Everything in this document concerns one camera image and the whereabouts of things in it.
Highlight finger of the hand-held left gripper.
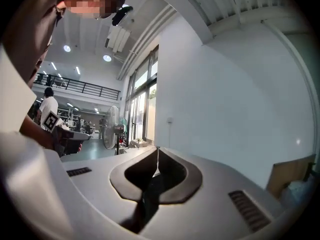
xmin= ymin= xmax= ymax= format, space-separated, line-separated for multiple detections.
xmin=61 ymin=140 xmax=84 ymax=156
xmin=62 ymin=131 xmax=91 ymax=141

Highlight large cardboard sheet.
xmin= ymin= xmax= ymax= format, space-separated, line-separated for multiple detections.
xmin=266 ymin=154 xmax=317 ymax=200

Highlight black balcony railing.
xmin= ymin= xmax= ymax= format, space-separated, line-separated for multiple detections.
xmin=33 ymin=72 xmax=121 ymax=101

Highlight black standing fan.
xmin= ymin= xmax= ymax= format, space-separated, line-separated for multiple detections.
xmin=103 ymin=105 xmax=121 ymax=156

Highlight white ceiling air conditioner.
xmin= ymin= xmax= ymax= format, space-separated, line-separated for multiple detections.
xmin=104 ymin=25 xmax=132 ymax=54

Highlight person's dark shirt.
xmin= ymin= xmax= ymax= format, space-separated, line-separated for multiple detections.
xmin=2 ymin=0 xmax=68 ymax=89

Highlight black framed window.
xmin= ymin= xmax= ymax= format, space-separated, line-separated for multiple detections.
xmin=123 ymin=43 xmax=160 ymax=145

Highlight white wall conduit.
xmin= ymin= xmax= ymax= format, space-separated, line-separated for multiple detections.
xmin=261 ymin=20 xmax=320 ymax=157

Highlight white ceiling pipes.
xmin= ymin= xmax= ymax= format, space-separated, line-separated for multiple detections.
xmin=117 ymin=3 xmax=177 ymax=81

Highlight black head camera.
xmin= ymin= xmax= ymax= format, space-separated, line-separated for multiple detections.
xmin=111 ymin=5 xmax=134 ymax=27

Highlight person's left forearm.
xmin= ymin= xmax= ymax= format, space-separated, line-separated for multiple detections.
xmin=19 ymin=115 xmax=56 ymax=151

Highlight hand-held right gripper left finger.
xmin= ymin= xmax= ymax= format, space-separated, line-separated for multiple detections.
xmin=61 ymin=146 xmax=159 ymax=234

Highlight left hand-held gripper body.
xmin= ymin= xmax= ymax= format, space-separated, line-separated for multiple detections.
xmin=41 ymin=110 xmax=64 ymax=156

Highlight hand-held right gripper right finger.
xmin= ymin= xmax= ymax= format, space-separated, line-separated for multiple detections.
xmin=139 ymin=146 xmax=286 ymax=235

